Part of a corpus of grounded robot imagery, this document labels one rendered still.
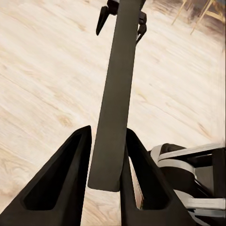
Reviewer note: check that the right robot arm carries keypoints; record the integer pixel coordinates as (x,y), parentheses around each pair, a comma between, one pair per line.
(112,7)

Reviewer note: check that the poster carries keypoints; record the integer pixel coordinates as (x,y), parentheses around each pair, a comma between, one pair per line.
(107,159)

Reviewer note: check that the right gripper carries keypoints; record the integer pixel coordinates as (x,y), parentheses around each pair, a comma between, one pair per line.
(112,7)

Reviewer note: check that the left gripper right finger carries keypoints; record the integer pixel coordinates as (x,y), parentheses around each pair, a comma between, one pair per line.
(164,208)

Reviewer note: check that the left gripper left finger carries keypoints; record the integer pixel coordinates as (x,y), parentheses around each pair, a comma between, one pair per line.
(55,195)

